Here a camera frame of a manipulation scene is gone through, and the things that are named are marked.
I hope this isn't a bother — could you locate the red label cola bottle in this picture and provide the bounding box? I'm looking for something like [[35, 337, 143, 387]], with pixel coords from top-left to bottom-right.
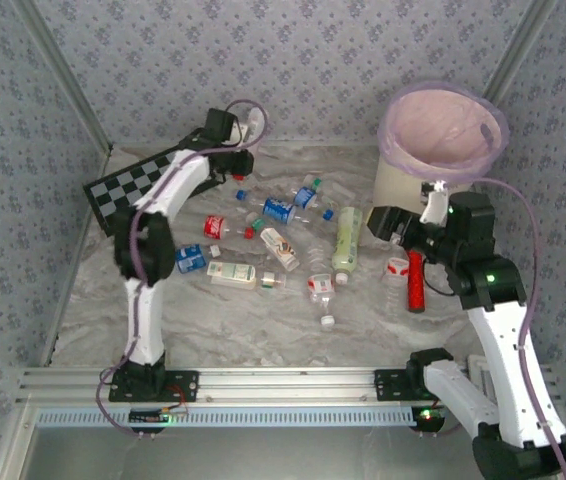
[[202, 213, 256, 242]]

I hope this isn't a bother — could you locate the blue label Pepsi bottle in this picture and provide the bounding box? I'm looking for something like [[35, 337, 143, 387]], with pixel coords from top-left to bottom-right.
[[235, 188, 298, 226]]

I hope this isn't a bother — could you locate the red glitter microphone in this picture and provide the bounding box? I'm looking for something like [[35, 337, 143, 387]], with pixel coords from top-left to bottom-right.
[[406, 248, 428, 315]]

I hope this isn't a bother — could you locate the small blue label bottle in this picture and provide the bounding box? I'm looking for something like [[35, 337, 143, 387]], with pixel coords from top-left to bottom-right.
[[290, 185, 337, 222]]

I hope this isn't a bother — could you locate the clear bottle red white label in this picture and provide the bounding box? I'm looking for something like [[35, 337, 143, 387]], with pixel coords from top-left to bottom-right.
[[381, 256, 410, 304]]

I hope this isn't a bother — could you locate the clear bottle green cap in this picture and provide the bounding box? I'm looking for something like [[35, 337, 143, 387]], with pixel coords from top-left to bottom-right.
[[301, 173, 359, 207]]

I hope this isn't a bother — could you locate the white label orange print bottle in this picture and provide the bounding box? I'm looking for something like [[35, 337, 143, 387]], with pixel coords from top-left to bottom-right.
[[250, 217, 302, 274]]

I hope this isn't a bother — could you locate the beige bin with pink liner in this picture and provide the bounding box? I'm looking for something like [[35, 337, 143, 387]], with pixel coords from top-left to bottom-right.
[[376, 79, 510, 184]]

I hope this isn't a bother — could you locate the crushed blue label bottle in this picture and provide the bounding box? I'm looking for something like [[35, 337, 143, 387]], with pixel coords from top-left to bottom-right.
[[174, 242, 222, 275]]

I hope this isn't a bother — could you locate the white green label bottle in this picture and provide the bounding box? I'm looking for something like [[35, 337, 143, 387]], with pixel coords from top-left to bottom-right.
[[206, 260, 288, 292]]

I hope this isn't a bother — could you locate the pale green bottle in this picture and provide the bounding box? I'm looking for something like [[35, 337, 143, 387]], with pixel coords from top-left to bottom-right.
[[330, 206, 365, 286]]

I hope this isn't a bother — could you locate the crushed clear bottle white cap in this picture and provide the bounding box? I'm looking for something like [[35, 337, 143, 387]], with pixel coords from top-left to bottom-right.
[[305, 243, 338, 330]]

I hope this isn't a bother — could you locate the black grey checkerboard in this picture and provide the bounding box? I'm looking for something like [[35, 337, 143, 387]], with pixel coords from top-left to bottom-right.
[[82, 147, 199, 239]]

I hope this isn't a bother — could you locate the small circuit board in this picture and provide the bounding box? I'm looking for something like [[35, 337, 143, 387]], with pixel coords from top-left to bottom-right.
[[411, 404, 448, 432], [128, 407, 173, 427]]

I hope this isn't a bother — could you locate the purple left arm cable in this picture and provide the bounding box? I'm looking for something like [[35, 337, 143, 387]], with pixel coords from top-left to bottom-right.
[[95, 98, 270, 437]]

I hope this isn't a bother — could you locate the grey metal bracket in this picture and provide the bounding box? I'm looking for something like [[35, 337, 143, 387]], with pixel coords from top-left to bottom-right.
[[466, 353, 499, 406]]

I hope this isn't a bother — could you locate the aluminium frame post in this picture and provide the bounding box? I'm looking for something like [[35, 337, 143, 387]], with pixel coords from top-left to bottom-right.
[[12, 0, 114, 154], [482, 0, 559, 101]]

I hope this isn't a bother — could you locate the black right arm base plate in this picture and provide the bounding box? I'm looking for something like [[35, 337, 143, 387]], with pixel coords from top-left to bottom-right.
[[373, 368, 444, 402]]

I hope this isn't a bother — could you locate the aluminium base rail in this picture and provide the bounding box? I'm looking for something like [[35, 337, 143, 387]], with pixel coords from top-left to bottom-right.
[[16, 366, 562, 405]]

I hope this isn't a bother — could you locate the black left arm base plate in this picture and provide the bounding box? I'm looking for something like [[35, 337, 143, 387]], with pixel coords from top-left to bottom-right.
[[107, 368, 200, 404]]

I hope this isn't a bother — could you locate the slotted grey cable duct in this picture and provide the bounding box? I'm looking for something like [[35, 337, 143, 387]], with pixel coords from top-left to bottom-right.
[[35, 404, 417, 429]]

